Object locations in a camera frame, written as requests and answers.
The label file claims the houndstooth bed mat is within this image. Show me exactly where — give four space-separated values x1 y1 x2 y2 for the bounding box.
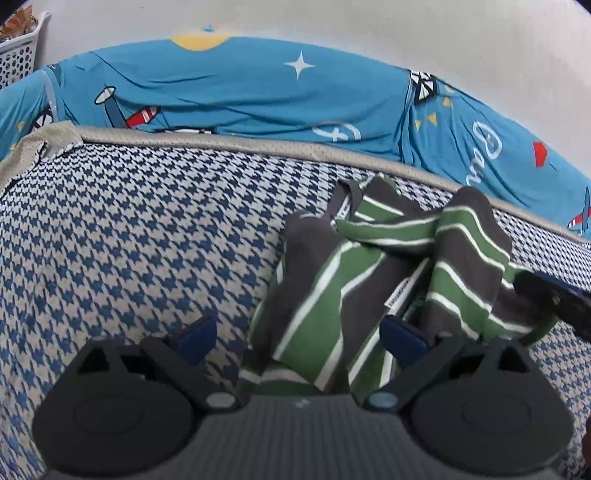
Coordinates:
0 122 591 480

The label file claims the white perforated laundry basket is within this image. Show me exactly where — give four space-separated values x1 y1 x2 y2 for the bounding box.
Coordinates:
0 10 51 90

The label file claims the green grey striped shirt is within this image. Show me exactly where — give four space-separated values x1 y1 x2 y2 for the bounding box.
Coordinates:
238 175 561 398

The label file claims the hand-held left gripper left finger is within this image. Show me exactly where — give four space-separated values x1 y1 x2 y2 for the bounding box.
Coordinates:
76 316 247 411

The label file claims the blue printed quilt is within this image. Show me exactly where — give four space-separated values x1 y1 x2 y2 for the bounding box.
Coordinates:
0 32 591 241

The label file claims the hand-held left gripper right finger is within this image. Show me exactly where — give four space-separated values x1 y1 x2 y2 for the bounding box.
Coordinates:
365 318 532 411

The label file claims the orange patterned cloth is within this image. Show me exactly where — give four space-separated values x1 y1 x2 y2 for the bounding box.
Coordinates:
0 0 38 42

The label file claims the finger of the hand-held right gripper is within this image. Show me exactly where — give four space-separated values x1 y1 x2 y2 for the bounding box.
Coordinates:
512 272 591 342

